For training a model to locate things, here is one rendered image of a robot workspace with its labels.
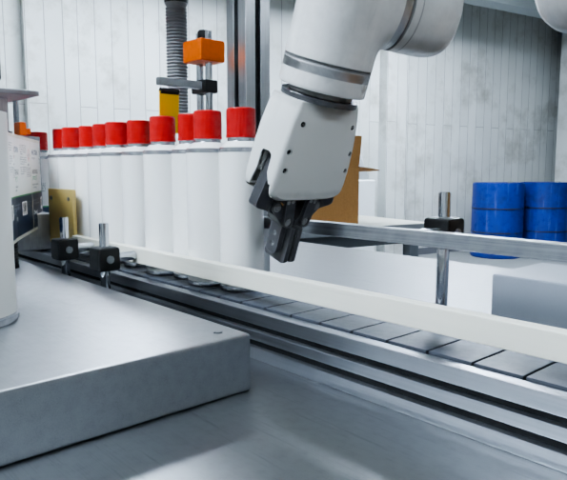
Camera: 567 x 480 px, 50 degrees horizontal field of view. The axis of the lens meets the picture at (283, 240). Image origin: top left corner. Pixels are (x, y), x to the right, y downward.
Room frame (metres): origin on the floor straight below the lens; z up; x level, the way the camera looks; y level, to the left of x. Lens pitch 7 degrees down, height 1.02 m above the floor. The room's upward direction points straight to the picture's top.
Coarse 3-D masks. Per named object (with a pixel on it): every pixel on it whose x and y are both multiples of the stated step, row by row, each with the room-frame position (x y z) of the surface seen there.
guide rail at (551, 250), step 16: (320, 224) 0.63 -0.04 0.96; (336, 224) 0.62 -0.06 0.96; (352, 224) 0.61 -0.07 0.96; (384, 240) 0.57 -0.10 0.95; (400, 240) 0.56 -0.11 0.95; (416, 240) 0.54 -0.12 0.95; (432, 240) 0.53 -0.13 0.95; (448, 240) 0.52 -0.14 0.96; (464, 240) 0.51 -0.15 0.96; (480, 240) 0.50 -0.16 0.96; (496, 240) 0.49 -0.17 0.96; (512, 240) 0.48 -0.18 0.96; (528, 240) 0.47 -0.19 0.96; (544, 240) 0.47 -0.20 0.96; (528, 256) 0.47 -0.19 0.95; (544, 256) 0.46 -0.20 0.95; (560, 256) 0.45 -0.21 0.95
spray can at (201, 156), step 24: (216, 120) 0.71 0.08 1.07; (192, 144) 0.71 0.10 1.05; (216, 144) 0.71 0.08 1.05; (192, 168) 0.70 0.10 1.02; (216, 168) 0.70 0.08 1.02; (192, 192) 0.70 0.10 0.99; (216, 192) 0.70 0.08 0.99; (192, 216) 0.70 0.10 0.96; (216, 216) 0.70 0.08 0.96; (192, 240) 0.70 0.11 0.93; (216, 240) 0.70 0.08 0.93
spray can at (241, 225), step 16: (240, 112) 0.67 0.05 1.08; (240, 128) 0.67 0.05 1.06; (224, 144) 0.68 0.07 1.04; (240, 144) 0.67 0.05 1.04; (224, 160) 0.67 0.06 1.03; (240, 160) 0.67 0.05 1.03; (224, 176) 0.67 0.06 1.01; (240, 176) 0.67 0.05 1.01; (224, 192) 0.67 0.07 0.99; (240, 192) 0.67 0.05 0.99; (224, 208) 0.67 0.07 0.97; (240, 208) 0.67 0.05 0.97; (256, 208) 0.67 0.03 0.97; (224, 224) 0.67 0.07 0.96; (240, 224) 0.67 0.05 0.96; (256, 224) 0.67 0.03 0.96; (224, 240) 0.67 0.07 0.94; (240, 240) 0.67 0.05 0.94; (256, 240) 0.67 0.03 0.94; (224, 256) 0.67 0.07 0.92; (240, 256) 0.67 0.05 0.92; (256, 256) 0.67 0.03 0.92; (224, 288) 0.67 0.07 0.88; (240, 288) 0.67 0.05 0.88
